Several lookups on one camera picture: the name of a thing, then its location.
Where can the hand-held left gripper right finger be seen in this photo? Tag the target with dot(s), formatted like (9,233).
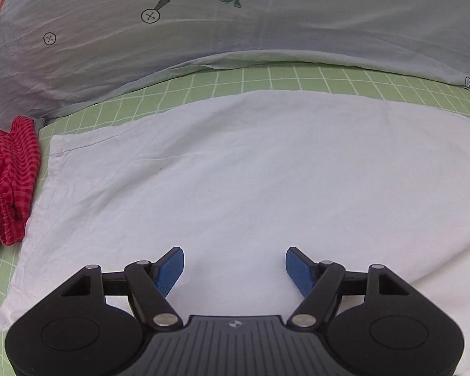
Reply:
(300,272)

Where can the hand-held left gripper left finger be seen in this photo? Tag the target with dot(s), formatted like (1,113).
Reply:
(170,272)

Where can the white cloth garment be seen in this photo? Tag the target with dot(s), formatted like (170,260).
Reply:
(258,172)

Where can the red checked garment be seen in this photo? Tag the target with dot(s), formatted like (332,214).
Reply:
(11,172)

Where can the green grid bed sheet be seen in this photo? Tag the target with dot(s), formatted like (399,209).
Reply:
(297,78)

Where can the grey carrot print blanket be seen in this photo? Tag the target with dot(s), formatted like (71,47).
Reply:
(180,27)

